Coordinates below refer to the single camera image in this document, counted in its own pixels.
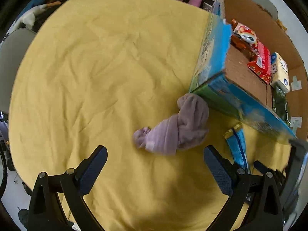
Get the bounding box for purple cloth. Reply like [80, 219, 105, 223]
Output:
[133, 93, 209, 155]

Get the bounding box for blue snack packet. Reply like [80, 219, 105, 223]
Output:
[224, 123, 251, 174]

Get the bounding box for orange panda snack bag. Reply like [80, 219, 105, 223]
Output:
[231, 19, 258, 54]

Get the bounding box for yellow tablecloth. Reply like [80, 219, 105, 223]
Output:
[8, 0, 293, 231]

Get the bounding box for red snack packet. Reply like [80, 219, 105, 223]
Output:
[247, 40, 271, 84]

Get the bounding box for blue printed cardboard box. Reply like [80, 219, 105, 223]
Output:
[190, 0, 307, 142]

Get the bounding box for green snack bag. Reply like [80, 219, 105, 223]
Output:
[272, 85, 291, 126]

